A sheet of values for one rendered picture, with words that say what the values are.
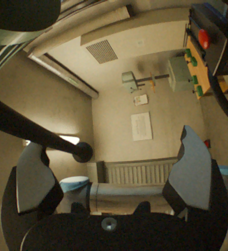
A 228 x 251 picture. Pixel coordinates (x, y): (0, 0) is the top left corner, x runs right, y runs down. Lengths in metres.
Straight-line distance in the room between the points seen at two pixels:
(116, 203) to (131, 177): 2.62
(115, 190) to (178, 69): 2.09
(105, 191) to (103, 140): 2.81
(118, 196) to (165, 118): 2.65
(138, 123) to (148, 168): 1.04
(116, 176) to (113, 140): 0.87
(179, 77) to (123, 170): 2.23
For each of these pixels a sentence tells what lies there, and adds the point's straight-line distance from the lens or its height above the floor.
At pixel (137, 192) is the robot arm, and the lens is 0.45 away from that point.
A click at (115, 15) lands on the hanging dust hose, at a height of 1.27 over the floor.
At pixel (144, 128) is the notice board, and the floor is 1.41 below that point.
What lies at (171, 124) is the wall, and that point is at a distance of 2.97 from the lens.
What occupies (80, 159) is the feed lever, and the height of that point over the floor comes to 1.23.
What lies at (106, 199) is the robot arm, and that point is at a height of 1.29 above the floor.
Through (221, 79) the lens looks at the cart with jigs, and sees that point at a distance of 1.37.
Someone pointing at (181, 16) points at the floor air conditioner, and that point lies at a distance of 1.71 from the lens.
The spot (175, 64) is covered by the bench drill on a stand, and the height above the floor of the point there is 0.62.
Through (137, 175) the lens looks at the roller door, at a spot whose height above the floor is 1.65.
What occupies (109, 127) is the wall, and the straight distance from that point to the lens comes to 3.18.
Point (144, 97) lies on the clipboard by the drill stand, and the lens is 3.08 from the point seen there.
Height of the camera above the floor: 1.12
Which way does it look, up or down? 20 degrees up
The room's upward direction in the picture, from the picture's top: 98 degrees counter-clockwise
